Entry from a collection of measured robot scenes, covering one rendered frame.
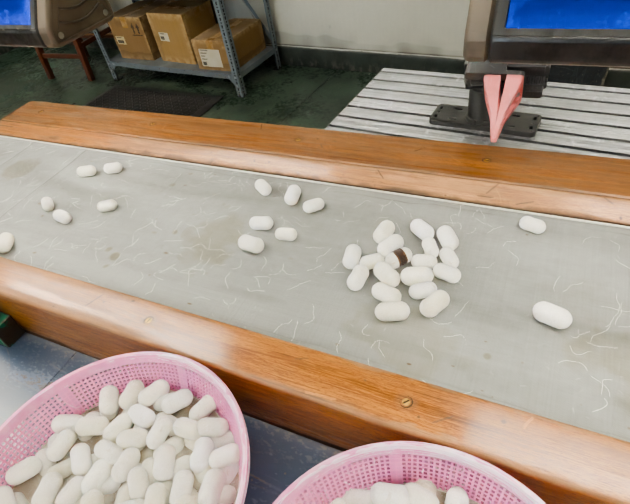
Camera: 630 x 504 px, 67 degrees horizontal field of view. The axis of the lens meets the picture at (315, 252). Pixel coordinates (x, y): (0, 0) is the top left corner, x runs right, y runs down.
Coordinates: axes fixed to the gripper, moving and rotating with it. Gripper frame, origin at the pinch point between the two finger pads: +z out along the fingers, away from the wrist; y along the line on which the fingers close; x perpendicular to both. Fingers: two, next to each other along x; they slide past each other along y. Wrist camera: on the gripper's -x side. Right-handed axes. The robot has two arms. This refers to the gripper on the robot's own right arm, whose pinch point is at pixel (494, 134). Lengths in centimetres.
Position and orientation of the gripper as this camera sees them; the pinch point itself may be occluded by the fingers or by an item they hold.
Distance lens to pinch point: 68.3
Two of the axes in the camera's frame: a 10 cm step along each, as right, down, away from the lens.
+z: -2.0, 9.8, -0.5
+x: 3.5, 1.2, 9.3
